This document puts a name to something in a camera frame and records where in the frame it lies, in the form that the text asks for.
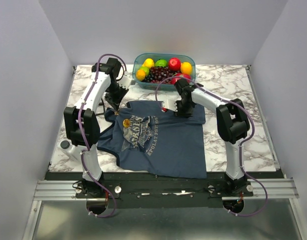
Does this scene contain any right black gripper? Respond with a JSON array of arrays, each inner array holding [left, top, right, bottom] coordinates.
[[172, 99, 194, 119]]

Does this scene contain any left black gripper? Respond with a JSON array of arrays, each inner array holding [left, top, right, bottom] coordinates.
[[105, 82, 129, 111]]

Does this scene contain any blue printed tank top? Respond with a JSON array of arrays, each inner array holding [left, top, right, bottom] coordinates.
[[97, 100, 207, 179]]

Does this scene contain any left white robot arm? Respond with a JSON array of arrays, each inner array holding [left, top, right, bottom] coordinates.
[[58, 54, 131, 198]]

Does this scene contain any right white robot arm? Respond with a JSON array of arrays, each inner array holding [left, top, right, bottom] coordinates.
[[174, 78, 255, 196]]

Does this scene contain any red pomegranate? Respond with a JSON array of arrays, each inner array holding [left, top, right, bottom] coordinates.
[[170, 73, 191, 85]]

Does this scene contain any yellow lemon right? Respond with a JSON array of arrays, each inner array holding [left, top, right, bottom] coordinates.
[[180, 62, 193, 75]]

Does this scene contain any yellow lemon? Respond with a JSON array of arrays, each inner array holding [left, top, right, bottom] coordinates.
[[142, 58, 155, 69], [180, 62, 193, 75]]

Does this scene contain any orange fruit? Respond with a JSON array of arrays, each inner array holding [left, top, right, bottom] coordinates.
[[135, 69, 146, 82]]

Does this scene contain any dark grape bunch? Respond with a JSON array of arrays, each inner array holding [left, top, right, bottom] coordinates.
[[142, 66, 180, 84]]

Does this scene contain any red apple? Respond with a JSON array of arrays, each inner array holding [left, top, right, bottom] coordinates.
[[168, 57, 181, 72]]

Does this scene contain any light green fruit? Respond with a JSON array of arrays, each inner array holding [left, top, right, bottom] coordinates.
[[139, 66, 150, 76]]

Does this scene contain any teal plastic fruit container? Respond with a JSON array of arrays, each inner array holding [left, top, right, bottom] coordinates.
[[132, 53, 196, 91]]

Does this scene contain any green lime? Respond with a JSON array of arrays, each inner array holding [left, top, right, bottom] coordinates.
[[154, 59, 168, 68]]

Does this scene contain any yellow lemon left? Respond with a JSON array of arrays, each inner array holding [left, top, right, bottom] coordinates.
[[142, 58, 155, 69]]

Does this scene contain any white bottle with black cap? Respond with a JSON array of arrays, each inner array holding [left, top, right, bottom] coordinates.
[[57, 140, 82, 162]]

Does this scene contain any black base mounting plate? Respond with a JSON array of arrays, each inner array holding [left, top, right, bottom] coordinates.
[[44, 171, 286, 210]]

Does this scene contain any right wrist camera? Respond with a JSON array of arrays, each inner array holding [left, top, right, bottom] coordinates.
[[161, 99, 178, 112]]

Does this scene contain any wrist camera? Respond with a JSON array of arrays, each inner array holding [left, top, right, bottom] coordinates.
[[161, 99, 178, 112], [118, 75, 133, 90]]

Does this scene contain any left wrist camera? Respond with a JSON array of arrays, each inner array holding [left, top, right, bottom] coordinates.
[[118, 75, 133, 90]]

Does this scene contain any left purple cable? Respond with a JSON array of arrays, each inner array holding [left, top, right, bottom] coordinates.
[[78, 52, 128, 219]]

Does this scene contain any aluminium rail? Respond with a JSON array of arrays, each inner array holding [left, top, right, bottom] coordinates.
[[33, 178, 299, 202]]

